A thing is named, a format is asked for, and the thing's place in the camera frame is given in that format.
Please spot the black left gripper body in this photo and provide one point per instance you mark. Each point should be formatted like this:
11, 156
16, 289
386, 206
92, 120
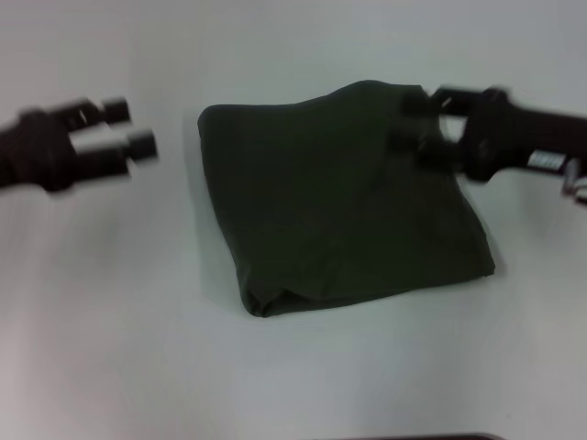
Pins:
32, 151

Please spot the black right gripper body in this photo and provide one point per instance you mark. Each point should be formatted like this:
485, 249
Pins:
523, 137

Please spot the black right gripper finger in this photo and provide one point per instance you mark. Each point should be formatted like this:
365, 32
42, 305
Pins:
440, 103
426, 146

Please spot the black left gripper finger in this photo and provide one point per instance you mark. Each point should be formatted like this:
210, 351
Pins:
114, 151
96, 112

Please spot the dark green FREE! t-shirt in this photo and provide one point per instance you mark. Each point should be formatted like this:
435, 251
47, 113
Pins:
330, 206

